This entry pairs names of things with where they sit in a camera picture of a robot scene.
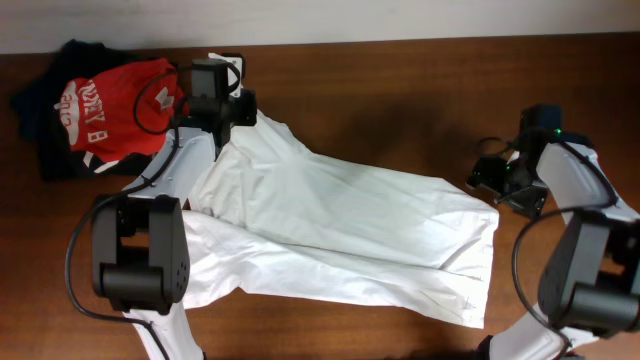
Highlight white t-shirt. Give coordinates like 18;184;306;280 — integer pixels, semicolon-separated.
183;116;499;328

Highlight black folded clothes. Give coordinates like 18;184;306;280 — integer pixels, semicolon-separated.
10;40;164;182

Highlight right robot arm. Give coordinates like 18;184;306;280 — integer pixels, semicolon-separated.
467;127;639;359

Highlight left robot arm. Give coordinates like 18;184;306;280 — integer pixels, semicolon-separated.
91;89;257;359

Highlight red printed t-shirt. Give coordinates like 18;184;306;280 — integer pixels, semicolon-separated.
54;59;183;165

